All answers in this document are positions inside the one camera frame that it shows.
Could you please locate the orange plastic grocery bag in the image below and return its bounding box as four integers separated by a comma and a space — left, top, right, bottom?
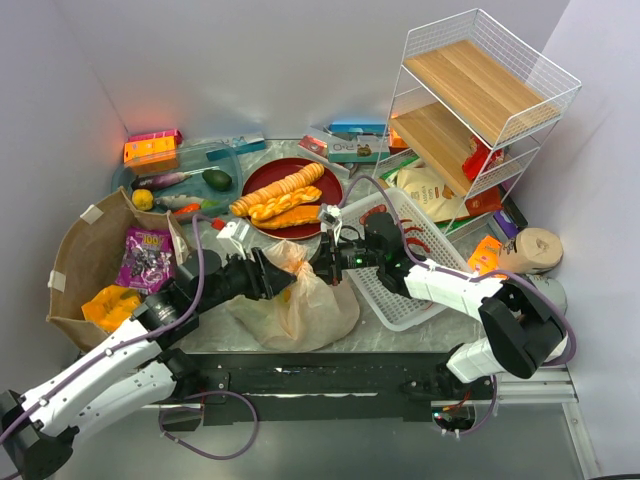
226, 240, 360, 352

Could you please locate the purple grape snack bag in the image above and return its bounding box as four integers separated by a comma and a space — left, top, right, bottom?
115, 227, 175, 295

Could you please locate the yellow orange chips bag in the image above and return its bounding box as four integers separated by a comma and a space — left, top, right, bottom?
81, 285, 141, 333

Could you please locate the brown paper grocery bag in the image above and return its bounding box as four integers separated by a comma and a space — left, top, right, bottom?
46, 188, 193, 353

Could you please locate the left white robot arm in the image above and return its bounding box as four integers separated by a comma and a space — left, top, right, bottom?
1, 248, 296, 479

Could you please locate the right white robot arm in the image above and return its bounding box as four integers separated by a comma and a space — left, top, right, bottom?
310, 206, 568, 384

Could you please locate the orange flat bread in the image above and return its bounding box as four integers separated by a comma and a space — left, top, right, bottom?
252, 204, 320, 230

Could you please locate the braided yellow bread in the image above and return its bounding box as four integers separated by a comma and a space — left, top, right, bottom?
248, 186, 322, 222

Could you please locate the red round plate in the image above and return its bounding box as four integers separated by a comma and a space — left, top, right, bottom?
242, 157, 344, 240

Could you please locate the red toy lobster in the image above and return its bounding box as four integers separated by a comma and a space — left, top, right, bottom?
359, 204, 431, 259

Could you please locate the white plastic basket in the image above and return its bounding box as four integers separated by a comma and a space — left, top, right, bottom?
342, 185, 471, 331

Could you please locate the long orange bread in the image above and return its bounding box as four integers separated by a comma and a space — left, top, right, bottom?
230, 162, 324, 216

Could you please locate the orange toy carrot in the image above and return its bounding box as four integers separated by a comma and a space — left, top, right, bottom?
174, 203, 201, 215

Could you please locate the dark green avocado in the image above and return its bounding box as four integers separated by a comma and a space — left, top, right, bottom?
201, 169, 233, 192

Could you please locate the grey toy fish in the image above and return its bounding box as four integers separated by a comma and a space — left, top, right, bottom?
154, 194, 205, 211

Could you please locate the blue transparent bowl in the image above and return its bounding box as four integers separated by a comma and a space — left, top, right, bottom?
110, 142, 245, 219

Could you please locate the red white box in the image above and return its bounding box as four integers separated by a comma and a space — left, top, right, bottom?
297, 135, 350, 180

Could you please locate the teal cat picture box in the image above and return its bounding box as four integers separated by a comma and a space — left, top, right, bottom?
328, 135, 390, 164

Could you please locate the beige snack bag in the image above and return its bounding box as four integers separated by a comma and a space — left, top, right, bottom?
379, 160, 470, 223

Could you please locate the teal white box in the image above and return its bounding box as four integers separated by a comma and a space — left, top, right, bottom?
205, 132, 266, 161

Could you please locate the blue box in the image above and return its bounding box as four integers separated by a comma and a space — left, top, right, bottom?
328, 121, 386, 135

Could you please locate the yellow lemon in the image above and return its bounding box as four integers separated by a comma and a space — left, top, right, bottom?
131, 189, 154, 211

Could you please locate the purple eggplant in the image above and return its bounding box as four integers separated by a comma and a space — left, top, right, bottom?
131, 172, 191, 191

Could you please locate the orange packet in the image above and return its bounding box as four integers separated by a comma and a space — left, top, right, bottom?
467, 235, 502, 275

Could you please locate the orange box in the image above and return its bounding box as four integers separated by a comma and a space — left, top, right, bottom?
123, 137, 179, 175

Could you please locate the pink box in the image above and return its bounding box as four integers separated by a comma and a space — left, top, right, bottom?
128, 129, 183, 145

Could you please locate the red box bottom shelf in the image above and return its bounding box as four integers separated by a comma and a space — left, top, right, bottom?
465, 186, 502, 216

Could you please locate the red snack packet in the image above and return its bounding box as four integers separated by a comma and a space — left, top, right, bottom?
462, 136, 504, 182

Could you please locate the purple pouch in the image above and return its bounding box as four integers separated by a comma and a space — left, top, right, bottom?
493, 210, 528, 238

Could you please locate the grey paper roll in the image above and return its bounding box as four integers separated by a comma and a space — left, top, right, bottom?
524, 274, 568, 314

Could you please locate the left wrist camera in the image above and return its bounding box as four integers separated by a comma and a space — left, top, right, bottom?
211, 218, 250, 259

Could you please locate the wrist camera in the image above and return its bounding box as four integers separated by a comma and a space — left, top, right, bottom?
211, 218, 250, 259
317, 204, 343, 239

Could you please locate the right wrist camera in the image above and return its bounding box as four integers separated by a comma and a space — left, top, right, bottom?
317, 204, 343, 239

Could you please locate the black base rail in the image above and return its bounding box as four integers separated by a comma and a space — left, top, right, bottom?
163, 352, 495, 426

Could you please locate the white wire shelf rack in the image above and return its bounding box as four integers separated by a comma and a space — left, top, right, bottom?
385, 8, 582, 203

